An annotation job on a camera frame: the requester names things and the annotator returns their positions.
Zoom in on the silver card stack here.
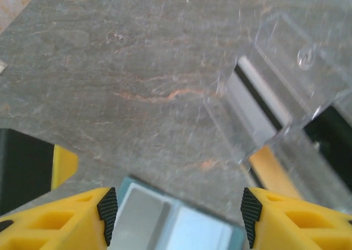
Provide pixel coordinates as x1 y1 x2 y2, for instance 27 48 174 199
227 55 293 149

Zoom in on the black card stack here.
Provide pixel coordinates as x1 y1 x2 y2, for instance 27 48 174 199
301 103 352 163

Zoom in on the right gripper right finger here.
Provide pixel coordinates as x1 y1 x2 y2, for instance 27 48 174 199
240 186 352 250

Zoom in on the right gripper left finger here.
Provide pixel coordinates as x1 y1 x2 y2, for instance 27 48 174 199
0 186 119 250

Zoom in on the grey credit card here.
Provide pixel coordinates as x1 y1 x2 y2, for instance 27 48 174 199
113 186 172 250

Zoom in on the clear acrylic card organizer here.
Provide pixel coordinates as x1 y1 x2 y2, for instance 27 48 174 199
201 9 352 197

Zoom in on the gold card stack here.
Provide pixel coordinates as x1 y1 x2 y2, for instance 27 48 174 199
248 144 304 199

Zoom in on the teal card holder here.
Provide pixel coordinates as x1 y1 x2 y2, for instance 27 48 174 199
114 175 246 250

